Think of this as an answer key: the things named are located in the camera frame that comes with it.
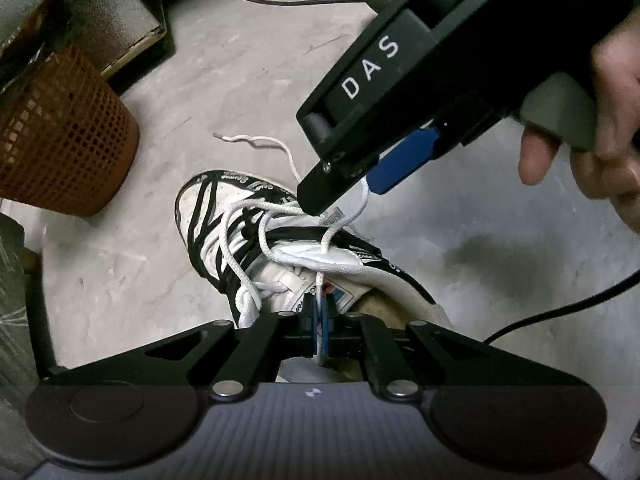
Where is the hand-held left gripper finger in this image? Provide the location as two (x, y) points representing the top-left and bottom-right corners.
(36, 301), (321, 403)
(321, 301), (592, 404)

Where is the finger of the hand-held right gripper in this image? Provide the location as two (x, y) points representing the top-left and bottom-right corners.
(296, 124), (417, 217)
(366, 126), (444, 196)

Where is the white shoelace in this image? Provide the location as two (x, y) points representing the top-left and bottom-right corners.
(212, 132), (373, 361)

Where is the white and black sneaker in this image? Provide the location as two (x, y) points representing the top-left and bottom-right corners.
(174, 169), (453, 386)

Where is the person's right hand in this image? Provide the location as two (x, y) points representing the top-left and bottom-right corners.
(517, 4), (640, 234)

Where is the black shoelace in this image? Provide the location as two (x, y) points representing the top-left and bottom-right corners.
(187, 175), (366, 311)

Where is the brown plastic wastebasket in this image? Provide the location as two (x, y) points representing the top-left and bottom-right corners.
(0, 42), (141, 218)

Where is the silver cabinet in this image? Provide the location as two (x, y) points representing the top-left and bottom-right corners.
(0, 0), (176, 96)

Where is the grey star-print bed sheet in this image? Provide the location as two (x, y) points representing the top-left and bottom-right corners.
(0, 212), (56, 386)

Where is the dark trash bag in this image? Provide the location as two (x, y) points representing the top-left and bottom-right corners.
(0, 0), (76, 91)

